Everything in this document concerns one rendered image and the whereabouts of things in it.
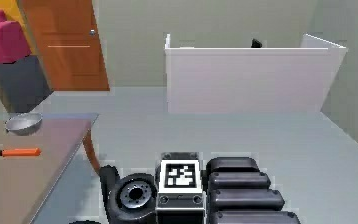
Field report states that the grey metal bowl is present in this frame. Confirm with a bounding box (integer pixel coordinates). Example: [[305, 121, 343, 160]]
[[5, 112, 43, 136]]

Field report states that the orange handled utensil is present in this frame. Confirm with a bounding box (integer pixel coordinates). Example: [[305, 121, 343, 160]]
[[0, 143, 42, 160]]

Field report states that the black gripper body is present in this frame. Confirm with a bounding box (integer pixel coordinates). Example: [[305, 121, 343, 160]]
[[99, 165, 159, 224]]

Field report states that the brown wooden table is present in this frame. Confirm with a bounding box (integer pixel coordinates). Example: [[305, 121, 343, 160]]
[[0, 112, 102, 224]]

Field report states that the orange wooden door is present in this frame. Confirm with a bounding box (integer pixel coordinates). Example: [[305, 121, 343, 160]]
[[19, 0, 111, 92]]

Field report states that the white desk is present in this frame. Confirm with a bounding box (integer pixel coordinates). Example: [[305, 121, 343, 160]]
[[164, 33, 349, 115]]

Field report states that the pink and grey armchair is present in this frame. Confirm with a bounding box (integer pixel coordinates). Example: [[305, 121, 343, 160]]
[[0, 8, 53, 114]]

